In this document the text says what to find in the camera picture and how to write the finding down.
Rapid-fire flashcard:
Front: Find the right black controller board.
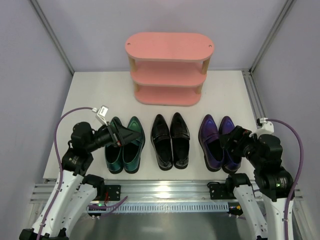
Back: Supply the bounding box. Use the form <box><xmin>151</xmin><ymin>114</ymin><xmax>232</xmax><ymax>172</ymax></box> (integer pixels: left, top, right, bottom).
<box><xmin>227</xmin><ymin>202</ymin><xmax>243</xmax><ymax>218</ymax></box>

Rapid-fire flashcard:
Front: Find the left black controller board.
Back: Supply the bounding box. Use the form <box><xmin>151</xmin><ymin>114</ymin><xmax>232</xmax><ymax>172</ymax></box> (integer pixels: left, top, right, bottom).
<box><xmin>86</xmin><ymin>203</ymin><xmax>107</xmax><ymax>220</ymax></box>

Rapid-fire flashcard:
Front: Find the right corner aluminium post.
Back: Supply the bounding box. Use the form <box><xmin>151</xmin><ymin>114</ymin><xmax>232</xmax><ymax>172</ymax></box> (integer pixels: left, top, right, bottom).
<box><xmin>249</xmin><ymin>0</ymin><xmax>296</xmax><ymax>75</ymax></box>

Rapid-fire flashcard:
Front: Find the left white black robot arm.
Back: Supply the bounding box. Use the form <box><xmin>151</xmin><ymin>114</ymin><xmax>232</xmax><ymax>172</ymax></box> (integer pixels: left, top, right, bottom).
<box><xmin>19</xmin><ymin>122</ymin><xmax>141</xmax><ymax>240</ymax></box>

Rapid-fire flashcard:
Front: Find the purple metallic loafer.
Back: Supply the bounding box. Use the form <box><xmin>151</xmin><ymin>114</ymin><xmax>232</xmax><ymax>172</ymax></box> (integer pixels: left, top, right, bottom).
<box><xmin>198</xmin><ymin>114</ymin><xmax>224</xmax><ymax>172</ymax></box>
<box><xmin>218</xmin><ymin>116</ymin><xmax>242</xmax><ymax>174</ymax></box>

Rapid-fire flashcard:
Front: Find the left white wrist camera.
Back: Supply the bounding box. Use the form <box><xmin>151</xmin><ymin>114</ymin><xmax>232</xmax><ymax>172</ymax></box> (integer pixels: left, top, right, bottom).
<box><xmin>91</xmin><ymin>105</ymin><xmax>109</xmax><ymax>126</ymax></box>

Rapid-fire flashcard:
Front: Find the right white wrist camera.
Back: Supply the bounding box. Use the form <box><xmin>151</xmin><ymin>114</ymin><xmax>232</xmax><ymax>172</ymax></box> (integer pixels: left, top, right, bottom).
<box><xmin>251</xmin><ymin>117</ymin><xmax>274</xmax><ymax>137</ymax></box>

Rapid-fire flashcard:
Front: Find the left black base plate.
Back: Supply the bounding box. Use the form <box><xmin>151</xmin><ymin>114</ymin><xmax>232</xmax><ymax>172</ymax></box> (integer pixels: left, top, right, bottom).
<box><xmin>94</xmin><ymin>184</ymin><xmax>122</xmax><ymax>202</ymax></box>

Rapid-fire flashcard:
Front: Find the right side aluminium rail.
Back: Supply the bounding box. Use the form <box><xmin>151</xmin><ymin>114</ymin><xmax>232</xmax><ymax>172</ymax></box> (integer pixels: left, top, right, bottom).
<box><xmin>241</xmin><ymin>69</ymin><xmax>266</xmax><ymax>119</ymax></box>

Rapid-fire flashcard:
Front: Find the left corner aluminium post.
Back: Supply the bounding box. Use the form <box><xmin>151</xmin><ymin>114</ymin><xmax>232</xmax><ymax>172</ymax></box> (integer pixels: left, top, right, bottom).
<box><xmin>29</xmin><ymin>0</ymin><xmax>75</xmax><ymax>76</ymax></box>

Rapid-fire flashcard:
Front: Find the aluminium mounting rail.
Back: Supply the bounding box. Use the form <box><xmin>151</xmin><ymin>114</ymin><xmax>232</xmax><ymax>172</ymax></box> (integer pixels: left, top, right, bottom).
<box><xmin>29</xmin><ymin>178</ymin><xmax>305</xmax><ymax>205</ymax></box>

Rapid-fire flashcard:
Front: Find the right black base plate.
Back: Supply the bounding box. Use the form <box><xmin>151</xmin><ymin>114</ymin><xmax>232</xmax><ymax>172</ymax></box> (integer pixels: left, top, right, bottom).
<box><xmin>207</xmin><ymin>181</ymin><xmax>236</xmax><ymax>200</ymax></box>

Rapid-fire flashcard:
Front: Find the black controller board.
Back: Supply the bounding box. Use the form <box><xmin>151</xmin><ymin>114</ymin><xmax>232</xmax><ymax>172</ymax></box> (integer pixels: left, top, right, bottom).
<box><xmin>227</xmin><ymin>202</ymin><xmax>243</xmax><ymax>218</ymax></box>
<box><xmin>86</xmin><ymin>203</ymin><xmax>107</xmax><ymax>220</ymax></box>

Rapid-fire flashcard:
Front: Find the slotted grey cable duct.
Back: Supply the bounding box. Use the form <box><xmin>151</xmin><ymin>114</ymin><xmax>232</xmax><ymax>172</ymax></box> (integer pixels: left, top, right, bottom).
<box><xmin>113</xmin><ymin>201</ymin><xmax>229</xmax><ymax>214</ymax></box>

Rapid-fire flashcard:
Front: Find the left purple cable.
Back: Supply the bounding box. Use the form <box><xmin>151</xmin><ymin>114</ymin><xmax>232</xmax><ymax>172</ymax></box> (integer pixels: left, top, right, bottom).
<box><xmin>37</xmin><ymin>106</ymin><xmax>95</xmax><ymax>240</ymax></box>

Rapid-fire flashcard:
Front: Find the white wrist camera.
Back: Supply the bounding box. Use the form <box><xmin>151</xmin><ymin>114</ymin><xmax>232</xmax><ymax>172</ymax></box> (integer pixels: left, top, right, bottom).
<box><xmin>251</xmin><ymin>117</ymin><xmax>274</xmax><ymax>137</ymax></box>
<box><xmin>91</xmin><ymin>105</ymin><xmax>109</xmax><ymax>126</ymax></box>

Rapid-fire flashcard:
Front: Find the green metallic loafer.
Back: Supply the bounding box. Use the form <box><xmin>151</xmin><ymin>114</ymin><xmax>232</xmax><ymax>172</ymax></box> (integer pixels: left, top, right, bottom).
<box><xmin>104</xmin><ymin>116</ymin><xmax>125</xmax><ymax>175</ymax></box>
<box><xmin>122</xmin><ymin>116</ymin><xmax>146</xmax><ymax>174</ymax></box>

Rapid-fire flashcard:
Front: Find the pink three-tier shoe shelf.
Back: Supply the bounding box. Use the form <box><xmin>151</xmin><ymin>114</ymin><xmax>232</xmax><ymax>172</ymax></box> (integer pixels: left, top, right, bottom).
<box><xmin>125</xmin><ymin>32</ymin><xmax>215</xmax><ymax>107</ymax></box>

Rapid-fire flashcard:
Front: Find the black patent loafer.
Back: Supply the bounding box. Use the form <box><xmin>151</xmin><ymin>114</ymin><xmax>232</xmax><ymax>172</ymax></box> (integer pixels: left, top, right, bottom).
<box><xmin>150</xmin><ymin>114</ymin><xmax>173</xmax><ymax>171</ymax></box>
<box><xmin>169</xmin><ymin>112</ymin><xmax>190</xmax><ymax>170</ymax></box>

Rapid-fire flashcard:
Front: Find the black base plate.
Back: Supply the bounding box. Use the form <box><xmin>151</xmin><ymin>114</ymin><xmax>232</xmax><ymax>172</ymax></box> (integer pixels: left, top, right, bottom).
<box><xmin>94</xmin><ymin>184</ymin><xmax>122</xmax><ymax>202</ymax></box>
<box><xmin>207</xmin><ymin>181</ymin><xmax>236</xmax><ymax>200</ymax></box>

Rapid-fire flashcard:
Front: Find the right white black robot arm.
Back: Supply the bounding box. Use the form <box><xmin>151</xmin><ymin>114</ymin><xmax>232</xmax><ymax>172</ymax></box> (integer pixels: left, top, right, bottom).
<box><xmin>219</xmin><ymin>121</ymin><xmax>294</xmax><ymax>240</ymax></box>

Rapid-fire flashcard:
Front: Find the corner aluminium post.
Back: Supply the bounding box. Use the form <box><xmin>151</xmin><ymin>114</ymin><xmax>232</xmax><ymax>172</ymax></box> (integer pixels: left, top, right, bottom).
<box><xmin>249</xmin><ymin>0</ymin><xmax>296</xmax><ymax>75</ymax></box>
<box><xmin>29</xmin><ymin>0</ymin><xmax>75</xmax><ymax>76</ymax></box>

